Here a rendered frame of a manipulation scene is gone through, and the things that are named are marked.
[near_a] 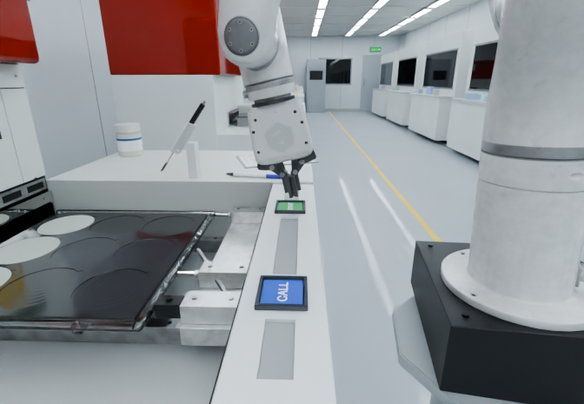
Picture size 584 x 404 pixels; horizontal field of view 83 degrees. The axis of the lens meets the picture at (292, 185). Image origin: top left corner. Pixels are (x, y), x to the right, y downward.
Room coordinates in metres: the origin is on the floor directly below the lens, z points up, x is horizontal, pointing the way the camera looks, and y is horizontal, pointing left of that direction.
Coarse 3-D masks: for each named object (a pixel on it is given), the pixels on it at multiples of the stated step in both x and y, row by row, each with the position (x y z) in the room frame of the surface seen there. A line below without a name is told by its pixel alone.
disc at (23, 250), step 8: (24, 240) 0.56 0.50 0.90; (32, 240) 0.56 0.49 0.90; (40, 240) 0.56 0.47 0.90; (48, 240) 0.56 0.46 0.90; (56, 240) 0.56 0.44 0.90; (0, 248) 0.53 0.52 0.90; (8, 248) 0.53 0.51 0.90; (16, 248) 0.53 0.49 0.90; (24, 248) 0.53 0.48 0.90; (32, 248) 0.53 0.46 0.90; (40, 248) 0.53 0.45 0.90; (48, 248) 0.53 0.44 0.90; (0, 256) 0.50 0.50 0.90; (8, 256) 0.50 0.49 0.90; (16, 256) 0.50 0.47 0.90; (24, 256) 0.50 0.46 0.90; (32, 256) 0.50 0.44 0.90
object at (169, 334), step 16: (160, 320) 0.41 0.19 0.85; (176, 320) 0.41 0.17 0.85; (0, 336) 0.40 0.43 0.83; (16, 336) 0.40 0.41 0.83; (32, 336) 0.40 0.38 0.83; (48, 336) 0.40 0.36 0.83; (64, 336) 0.39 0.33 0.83; (80, 336) 0.39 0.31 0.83; (96, 336) 0.39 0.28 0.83; (112, 336) 0.39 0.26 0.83; (128, 336) 0.39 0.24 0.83; (144, 336) 0.39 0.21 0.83; (160, 336) 0.39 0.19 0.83; (176, 336) 0.39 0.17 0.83
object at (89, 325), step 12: (0, 324) 0.34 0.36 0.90; (12, 324) 0.34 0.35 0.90; (24, 324) 0.34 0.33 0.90; (36, 324) 0.34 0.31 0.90; (48, 324) 0.34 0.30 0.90; (60, 324) 0.34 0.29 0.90; (72, 324) 0.34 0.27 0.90; (84, 324) 0.34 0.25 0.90; (96, 324) 0.34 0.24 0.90; (108, 324) 0.34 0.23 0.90; (120, 324) 0.34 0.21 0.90; (132, 324) 0.34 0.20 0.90
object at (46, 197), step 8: (40, 192) 0.72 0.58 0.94; (48, 192) 0.73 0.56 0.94; (24, 200) 0.67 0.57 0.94; (32, 200) 0.68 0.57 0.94; (40, 200) 0.70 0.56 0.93; (48, 200) 0.72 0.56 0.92; (8, 208) 0.62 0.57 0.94; (16, 208) 0.63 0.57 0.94; (24, 208) 0.65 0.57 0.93; (32, 208) 0.67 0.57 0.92; (48, 208) 0.73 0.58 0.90; (0, 216) 0.60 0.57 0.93; (8, 216) 0.61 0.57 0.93; (16, 216) 0.63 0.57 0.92; (0, 224) 0.59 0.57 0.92
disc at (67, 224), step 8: (72, 216) 0.68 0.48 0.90; (80, 216) 0.68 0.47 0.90; (88, 216) 0.68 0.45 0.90; (48, 224) 0.63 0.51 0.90; (56, 224) 0.63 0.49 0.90; (64, 224) 0.63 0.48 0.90; (72, 224) 0.63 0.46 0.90; (80, 224) 0.63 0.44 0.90; (88, 224) 0.63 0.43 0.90; (40, 232) 0.60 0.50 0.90; (48, 232) 0.60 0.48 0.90; (56, 232) 0.60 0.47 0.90; (64, 232) 0.60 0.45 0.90
